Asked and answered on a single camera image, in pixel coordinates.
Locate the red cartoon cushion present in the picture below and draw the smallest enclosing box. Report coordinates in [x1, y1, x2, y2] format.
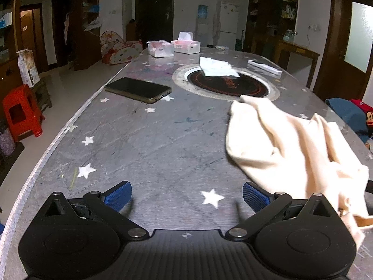
[350, 99, 373, 128]

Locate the cream sweater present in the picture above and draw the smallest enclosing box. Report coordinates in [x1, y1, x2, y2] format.
[226, 95, 372, 246]

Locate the white refrigerator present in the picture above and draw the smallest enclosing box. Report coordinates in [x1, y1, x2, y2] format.
[218, 2, 239, 50]

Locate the round induction cooktop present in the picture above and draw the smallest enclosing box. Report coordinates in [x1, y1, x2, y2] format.
[172, 64, 280, 101]

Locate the dark wooden side table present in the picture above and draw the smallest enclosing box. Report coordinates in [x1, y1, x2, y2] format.
[273, 40, 320, 88]

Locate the polka dot play tent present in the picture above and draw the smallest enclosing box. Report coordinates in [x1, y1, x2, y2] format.
[100, 30, 143, 65]

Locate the small white pink box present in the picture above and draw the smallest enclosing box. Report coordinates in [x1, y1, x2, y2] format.
[147, 41, 174, 58]

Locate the black smartphone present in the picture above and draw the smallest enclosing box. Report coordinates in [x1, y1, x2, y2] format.
[104, 77, 172, 104]

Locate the blue sofa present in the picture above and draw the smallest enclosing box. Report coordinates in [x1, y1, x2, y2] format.
[325, 98, 372, 152]

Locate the white pink tissue box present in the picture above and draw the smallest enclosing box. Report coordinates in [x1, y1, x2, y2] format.
[171, 32, 200, 54]

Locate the red plastic stool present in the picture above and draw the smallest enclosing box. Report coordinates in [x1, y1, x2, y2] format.
[3, 85, 45, 142]

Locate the white paper bag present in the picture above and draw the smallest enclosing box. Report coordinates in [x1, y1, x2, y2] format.
[17, 49, 40, 88]

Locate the white tissue paper sheet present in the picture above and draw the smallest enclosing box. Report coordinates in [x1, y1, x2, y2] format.
[199, 57, 239, 77]

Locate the water dispenser with blue bottle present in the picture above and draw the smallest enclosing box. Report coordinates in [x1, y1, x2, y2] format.
[195, 5, 209, 47]

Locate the white remote control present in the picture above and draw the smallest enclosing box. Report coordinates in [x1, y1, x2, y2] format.
[247, 60, 283, 76]

